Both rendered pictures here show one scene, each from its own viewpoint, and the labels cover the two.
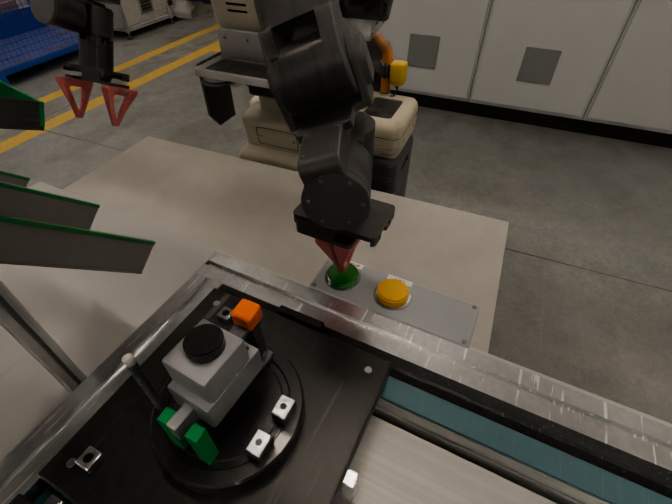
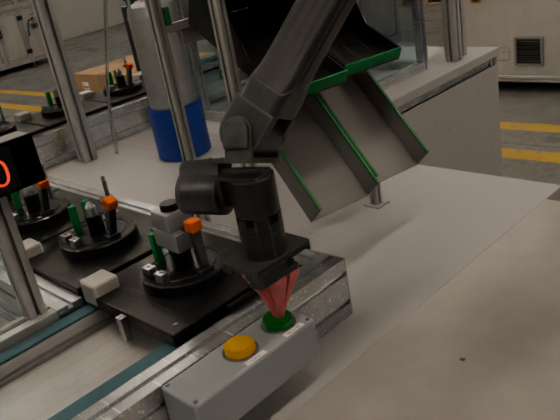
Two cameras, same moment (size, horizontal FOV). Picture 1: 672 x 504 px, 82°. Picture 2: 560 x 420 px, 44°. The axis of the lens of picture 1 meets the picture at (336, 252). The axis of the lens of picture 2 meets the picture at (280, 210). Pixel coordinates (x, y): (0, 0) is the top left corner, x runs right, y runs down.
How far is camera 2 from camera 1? 100 cm
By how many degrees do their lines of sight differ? 89
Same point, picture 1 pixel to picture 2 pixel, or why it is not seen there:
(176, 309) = not seen: hidden behind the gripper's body
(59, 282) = (399, 231)
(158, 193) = (540, 251)
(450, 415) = (126, 374)
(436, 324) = (193, 372)
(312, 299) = (262, 307)
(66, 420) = (226, 233)
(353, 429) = (142, 316)
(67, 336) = (338, 247)
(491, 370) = (133, 394)
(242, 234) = (450, 314)
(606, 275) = not seen: outside the picture
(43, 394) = not seen: hidden behind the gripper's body
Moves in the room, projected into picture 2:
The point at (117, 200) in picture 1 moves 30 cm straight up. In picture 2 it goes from (525, 230) to (519, 67)
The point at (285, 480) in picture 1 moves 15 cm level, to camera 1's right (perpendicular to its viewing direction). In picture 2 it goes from (137, 293) to (82, 352)
